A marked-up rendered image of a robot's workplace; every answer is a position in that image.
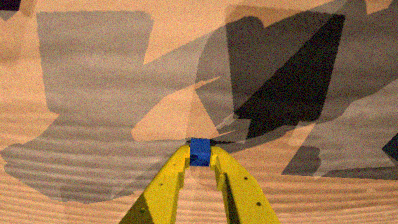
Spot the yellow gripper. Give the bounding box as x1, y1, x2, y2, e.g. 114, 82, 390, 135
118, 145, 281, 224

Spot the small blue block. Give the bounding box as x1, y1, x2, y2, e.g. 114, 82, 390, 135
190, 139, 211, 167

